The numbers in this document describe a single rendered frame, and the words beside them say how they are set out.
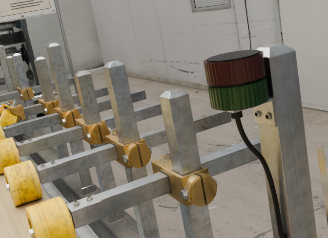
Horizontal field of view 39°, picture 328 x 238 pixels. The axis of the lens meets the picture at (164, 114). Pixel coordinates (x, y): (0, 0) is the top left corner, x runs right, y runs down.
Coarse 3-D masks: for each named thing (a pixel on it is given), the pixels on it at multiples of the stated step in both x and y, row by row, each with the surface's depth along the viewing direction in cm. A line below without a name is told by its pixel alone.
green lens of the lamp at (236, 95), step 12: (252, 84) 44; (264, 84) 45; (216, 96) 46; (228, 96) 45; (240, 96) 45; (252, 96) 45; (264, 96) 46; (216, 108) 46; (228, 108) 45; (240, 108) 45
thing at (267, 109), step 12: (216, 60) 45; (228, 60) 44; (240, 84) 44; (264, 108) 49; (240, 120) 48; (264, 120) 49; (240, 132) 48; (264, 168) 50; (276, 204) 51; (276, 216) 52
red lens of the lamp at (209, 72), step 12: (240, 60) 44; (252, 60) 44; (264, 60) 46; (216, 72) 45; (228, 72) 44; (240, 72) 44; (252, 72) 44; (264, 72) 45; (216, 84) 45; (228, 84) 44
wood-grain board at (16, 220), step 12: (0, 180) 110; (0, 192) 102; (0, 204) 95; (12, 204) 94; (24, 204) 93; (0, 216) 89; (12, 216) 88; (24, 216) 87; (0, 228) 84; (12, 228) 83; (24, 228) 82
